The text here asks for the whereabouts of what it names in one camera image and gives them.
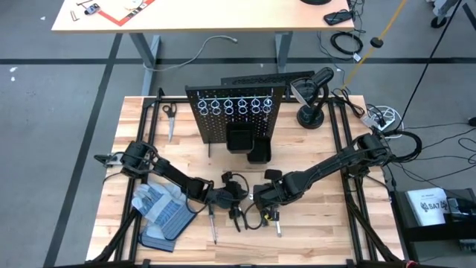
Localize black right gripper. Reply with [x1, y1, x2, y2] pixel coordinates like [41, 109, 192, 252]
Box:
[252, 181, 289, 227]

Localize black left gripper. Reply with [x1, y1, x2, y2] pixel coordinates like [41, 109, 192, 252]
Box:
[207, 183, 250, 222]

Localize black-handled pliers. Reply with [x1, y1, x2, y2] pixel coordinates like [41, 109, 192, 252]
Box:
[231, 208, 247, 233]

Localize black-grey handled screwdriver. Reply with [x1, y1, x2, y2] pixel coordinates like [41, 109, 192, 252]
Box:
[207, 202, 219, 246]

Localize small black plastic bin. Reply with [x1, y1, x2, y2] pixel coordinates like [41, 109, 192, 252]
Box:
[246, 135, 273, 165]

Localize black-handled scissors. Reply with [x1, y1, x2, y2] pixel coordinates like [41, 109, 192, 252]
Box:
[161, 103, 179, 144]

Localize blue-striped grey work glove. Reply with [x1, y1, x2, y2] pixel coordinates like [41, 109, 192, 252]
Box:
[138, 222, 178, 253]
[131, 182, 198, 241]

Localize large black plastic bin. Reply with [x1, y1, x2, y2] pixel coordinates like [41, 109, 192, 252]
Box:
[225, 121, 256, 155]

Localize black metal pegboard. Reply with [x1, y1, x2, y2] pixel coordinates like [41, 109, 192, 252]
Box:
[184, 84, 287, 158]

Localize white power strip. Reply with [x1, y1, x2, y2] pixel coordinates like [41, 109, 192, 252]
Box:
[358, 111, 380, 130]

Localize black perforated panel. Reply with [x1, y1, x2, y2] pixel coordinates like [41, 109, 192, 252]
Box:
[220, 70, 316, 87]

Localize white label box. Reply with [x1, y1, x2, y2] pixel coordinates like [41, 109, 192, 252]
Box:
[404, 187, 450, 228]

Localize black equipment cart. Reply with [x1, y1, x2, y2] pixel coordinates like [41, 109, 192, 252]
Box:
[389, 187, 476, 261]

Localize light wood table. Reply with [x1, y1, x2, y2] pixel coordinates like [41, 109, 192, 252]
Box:
[51, 0, 356, 96]

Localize black smartphone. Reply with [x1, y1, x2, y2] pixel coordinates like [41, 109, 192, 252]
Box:
[323, 10, 354, 27]

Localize red-bordered white mat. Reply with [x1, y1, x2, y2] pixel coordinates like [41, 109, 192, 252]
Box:
[97, 0, 156, 28]

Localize cart with black wheel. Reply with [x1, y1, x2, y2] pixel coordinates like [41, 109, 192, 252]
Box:
[426, 0, 476, 30]

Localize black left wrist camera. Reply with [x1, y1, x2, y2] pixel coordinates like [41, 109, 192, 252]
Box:
[221, 171, 243, 188]

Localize black aluminium table frame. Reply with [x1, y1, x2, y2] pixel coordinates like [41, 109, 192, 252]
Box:
[87, 87, 408, 268]

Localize white coiled cable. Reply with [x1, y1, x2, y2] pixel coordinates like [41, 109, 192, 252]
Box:
[367, 105, 405, 130]

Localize grey floor cable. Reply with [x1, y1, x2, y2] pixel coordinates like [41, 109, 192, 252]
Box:
[143, 34, 239, 73]

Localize black coiled cable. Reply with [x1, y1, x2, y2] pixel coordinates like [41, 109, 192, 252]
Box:
[329, 31, 364, 57]

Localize black slanting cable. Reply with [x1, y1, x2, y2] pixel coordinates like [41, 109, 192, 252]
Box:
[396, 0, 464, 130]

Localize yellow hanging cord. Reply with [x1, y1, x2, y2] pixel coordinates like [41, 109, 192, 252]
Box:
[340, 0, 410, 91]

